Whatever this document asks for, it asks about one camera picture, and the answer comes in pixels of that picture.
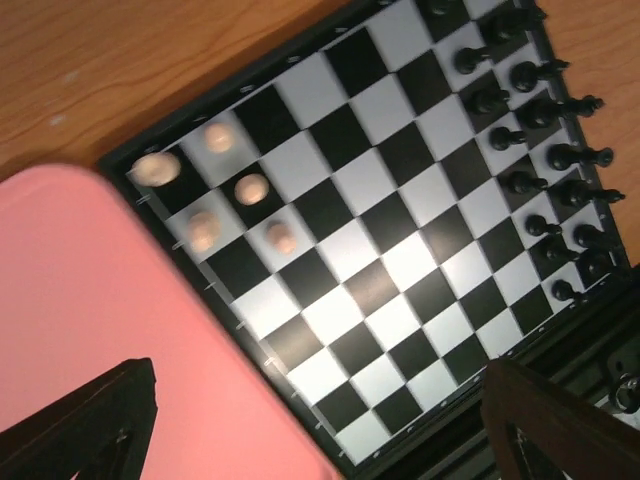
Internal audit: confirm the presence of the pink plastic tray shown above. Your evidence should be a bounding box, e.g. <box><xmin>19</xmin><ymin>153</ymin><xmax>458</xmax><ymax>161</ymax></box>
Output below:
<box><xmin>1</xmin><ymin>165</ymin><xmax>336</xmax><ymax>479</ymax></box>

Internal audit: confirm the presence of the black white chess board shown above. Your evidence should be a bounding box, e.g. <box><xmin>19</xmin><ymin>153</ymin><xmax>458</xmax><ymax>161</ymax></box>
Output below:
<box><xmin>100</xmin><ymin>1</ymin><xmax>630</xmax><ymax>479</ymax></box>

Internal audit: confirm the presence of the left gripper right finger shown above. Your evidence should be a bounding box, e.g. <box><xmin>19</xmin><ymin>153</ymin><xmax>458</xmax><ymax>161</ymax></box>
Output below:
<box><xmin>481</xmin><ymin>359</ymin><xmax>639</xmax><ymax>479</ymax></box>

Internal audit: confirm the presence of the white rook chess piece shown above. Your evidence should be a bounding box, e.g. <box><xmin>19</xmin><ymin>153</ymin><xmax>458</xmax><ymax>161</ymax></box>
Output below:
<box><xmin>131</xmin><ymin>152</ymin><xmax>181</xmax><ymax>187</ymax></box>

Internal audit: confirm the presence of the white pawn chess piece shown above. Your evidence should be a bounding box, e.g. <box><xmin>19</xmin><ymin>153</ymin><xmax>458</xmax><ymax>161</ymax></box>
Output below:
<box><xmin>204</xmin><ymin>122</ymin><xmax>236</xmax><ymax>154</ymax></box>

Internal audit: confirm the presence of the white knight chess piece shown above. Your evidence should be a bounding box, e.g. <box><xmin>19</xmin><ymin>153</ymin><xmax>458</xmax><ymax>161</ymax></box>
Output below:
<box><xmin>188</xmin><ymin>211</ymin><xmax>221</xmax><ymax>253</ymax></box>

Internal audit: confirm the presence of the black aluminium frame rail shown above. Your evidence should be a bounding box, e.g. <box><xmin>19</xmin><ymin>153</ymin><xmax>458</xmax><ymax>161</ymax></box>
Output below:
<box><xmin>355</xmin><ymin>268</ymin><xmax>639</xmax><ymax>479</ymax></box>

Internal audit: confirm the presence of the black chess piece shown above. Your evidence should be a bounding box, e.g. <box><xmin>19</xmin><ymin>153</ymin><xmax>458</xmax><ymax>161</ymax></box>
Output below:
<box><xmin>453</xmin><ymin>46</ymin><xmax>491</xmax><ymax>75</ymax></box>
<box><xmin>573</xmin><ymin>224</ymin><xmax>616</xmax><ymax>251</ymax></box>
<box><xmin>551</xmin><ymin>280</ymin><xmax>586</xmax><ymax>304</ymax></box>
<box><xmin>518</xmin><ymin>95</ymin><xmax>605</xmax><ymax>129</ymax></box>
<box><xmin>509</xmin><ymin>59</ymin><xmax>571</xmax><ymax>93</ymax></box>
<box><xmin>489</xmin><ymin>126</ymin><xmax>527</xmax><ymax>151</ymax></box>

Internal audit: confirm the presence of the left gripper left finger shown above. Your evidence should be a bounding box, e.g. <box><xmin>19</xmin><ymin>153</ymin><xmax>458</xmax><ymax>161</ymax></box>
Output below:
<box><xmin>1</xmin><ymin>358</ymin><xmax>158</xmax><ymax>479</ymax></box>

